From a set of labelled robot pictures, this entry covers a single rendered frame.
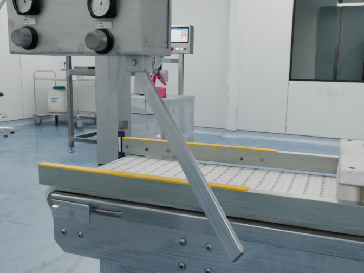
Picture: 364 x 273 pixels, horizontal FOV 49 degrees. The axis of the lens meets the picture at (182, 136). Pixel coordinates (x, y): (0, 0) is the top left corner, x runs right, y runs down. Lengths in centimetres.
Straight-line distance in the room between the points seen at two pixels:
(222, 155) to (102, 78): 33
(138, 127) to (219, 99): 284
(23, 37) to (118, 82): 36
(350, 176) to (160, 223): 26
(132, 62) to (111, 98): 36
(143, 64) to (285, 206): 27
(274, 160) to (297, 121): 509
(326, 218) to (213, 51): 573
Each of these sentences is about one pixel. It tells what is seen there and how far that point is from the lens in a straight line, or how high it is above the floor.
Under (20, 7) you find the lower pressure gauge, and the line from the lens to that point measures 63.
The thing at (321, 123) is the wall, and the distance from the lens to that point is 584.
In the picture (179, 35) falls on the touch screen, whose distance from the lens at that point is 371.
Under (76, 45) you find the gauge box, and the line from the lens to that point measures 58.
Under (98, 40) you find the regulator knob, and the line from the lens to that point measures 54.
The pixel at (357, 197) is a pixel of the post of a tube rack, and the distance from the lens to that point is 56.
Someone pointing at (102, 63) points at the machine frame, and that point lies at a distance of 94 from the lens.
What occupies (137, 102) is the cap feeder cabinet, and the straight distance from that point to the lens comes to 348.
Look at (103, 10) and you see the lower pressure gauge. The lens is 55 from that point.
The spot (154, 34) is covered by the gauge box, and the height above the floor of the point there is 107.
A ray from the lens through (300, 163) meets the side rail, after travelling 80.
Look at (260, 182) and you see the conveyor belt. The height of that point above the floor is 83.
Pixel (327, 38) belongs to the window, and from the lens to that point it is 581.
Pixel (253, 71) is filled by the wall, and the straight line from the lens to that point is 599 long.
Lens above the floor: 103
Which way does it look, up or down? 10 degrees down
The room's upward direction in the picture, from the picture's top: 1 degrees clockwise
